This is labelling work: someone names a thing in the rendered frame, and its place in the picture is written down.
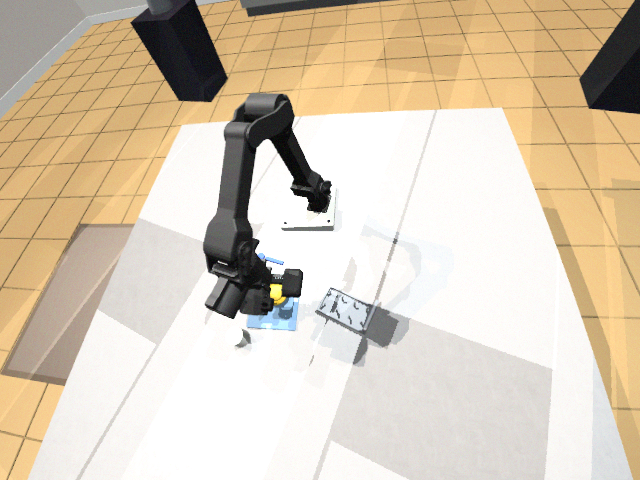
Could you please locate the yellow plate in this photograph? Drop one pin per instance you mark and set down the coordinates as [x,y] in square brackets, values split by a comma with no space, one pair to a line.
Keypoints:
[276,294]

